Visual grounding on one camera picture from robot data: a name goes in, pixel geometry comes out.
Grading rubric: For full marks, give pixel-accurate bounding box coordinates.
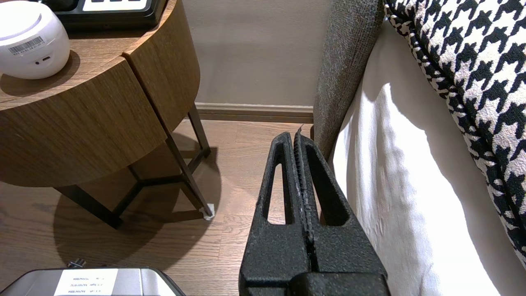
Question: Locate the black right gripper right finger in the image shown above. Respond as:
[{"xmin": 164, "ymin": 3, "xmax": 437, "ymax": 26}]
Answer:
[{"xmin": 294, "ymin": 127, "xmax": 390, "ymax": 296}]

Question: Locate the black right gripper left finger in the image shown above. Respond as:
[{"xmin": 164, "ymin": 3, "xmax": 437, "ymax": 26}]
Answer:
[{"xmin": 240, "ymin": 132, "xmax": 309, "ymax": 296}]

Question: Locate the white round smart speaker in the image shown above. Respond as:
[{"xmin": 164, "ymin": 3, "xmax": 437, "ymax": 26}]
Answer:
[{"xmin": 0, "ymin": 0, "xmax": 71, "ymax": 80}]

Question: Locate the white and black robot base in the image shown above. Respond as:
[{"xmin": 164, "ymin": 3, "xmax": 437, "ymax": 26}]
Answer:
[{"xmin": 0, "ymin": 267, "xmax": 186, "ymax": 296}]

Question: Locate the white bed sheet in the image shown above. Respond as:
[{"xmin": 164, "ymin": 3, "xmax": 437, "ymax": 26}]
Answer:
[{"xmin": 331, "ymin": 21, "xmax": 526, "ymax": 296}]

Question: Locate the grey fabric bed headboard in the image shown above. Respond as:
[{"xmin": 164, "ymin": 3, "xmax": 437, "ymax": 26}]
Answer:
[{"xmin": 313, "ymin": 0, "xmax": 385, "ymax": 159}]

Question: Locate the round wooden bedside table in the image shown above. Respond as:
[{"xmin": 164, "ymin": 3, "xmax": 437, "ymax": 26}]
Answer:
[{"xmin": 0, "ymin": 0, "xmax": 215, "ymax": 229}]

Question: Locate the black white houndstooth pillow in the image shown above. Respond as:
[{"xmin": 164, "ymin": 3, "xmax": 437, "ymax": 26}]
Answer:
[{"xmin": 383, "ymin": 0, "xmax": 526, "ymax": 268}]

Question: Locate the black and white desk telephone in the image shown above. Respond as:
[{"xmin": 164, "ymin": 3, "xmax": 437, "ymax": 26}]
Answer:
[{"xmin": 41, "ymin": 0, "xmax": 167, "ymax": 30}]

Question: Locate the brown wall baseboard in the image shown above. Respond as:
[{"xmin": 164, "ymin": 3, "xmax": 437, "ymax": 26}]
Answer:
[{"xmin": 195, "ymin": 103, "xmax": 315, "ymax": 124}]

